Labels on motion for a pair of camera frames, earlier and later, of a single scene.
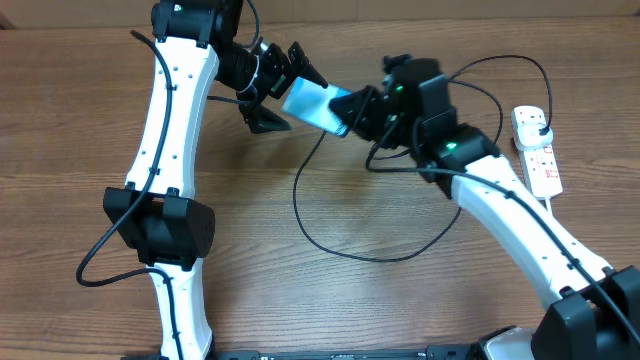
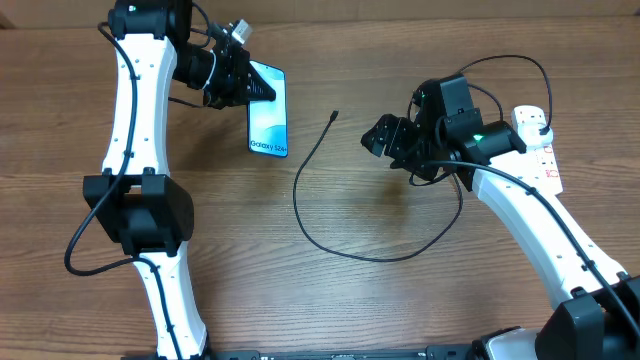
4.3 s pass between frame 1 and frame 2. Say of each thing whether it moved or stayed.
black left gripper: moved
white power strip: stayed
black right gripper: moved
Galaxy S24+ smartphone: moved
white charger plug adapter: stayed
